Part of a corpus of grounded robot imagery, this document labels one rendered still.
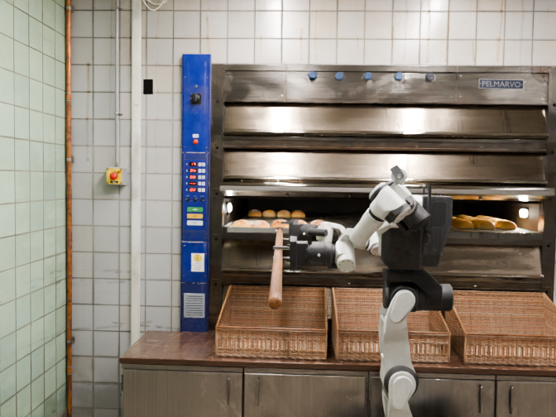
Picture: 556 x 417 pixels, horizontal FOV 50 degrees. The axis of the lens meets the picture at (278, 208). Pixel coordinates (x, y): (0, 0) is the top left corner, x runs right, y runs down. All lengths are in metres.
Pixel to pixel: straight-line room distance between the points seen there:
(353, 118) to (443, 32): 0.68
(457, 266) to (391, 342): 1.05
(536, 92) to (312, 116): 1.25
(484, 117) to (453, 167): 0.33
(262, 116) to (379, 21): 0.83
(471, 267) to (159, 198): 1.80
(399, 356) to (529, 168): 1.48
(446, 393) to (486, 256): 0.88
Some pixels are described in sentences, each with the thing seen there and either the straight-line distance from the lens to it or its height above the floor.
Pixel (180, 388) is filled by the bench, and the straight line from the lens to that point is 3.06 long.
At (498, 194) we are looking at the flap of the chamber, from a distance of 3.38.
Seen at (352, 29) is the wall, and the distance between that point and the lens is 3.47.
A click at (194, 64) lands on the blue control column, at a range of 3.45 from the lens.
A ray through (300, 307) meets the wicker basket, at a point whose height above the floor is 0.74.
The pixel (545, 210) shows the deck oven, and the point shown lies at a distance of 3.63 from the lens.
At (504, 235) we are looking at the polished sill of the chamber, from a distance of 3.56.
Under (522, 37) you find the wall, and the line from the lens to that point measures 3.65.
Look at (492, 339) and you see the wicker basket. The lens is 3.11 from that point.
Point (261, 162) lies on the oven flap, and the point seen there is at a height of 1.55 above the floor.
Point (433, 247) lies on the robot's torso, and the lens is 2.47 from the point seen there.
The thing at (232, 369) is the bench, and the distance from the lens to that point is 2.99.
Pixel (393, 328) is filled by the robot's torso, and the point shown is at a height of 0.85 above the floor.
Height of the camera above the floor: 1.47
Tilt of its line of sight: 3 degrees down
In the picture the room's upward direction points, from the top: 1 degrees clockwise
